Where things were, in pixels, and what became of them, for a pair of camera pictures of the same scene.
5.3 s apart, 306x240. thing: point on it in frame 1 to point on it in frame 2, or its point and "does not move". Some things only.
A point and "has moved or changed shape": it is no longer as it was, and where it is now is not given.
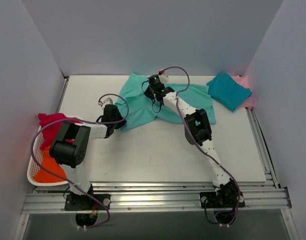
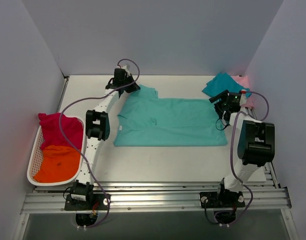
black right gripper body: [148, 91] to [218, 99]
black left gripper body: [119, 121] to [129, 85]
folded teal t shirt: [224, 88] does not move
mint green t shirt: [136, 108] has moved or changed shape
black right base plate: [223, 199] does not move
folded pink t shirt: [244, 81] does not move
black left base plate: [87, 202] does not move
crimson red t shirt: [51, 131] does not move
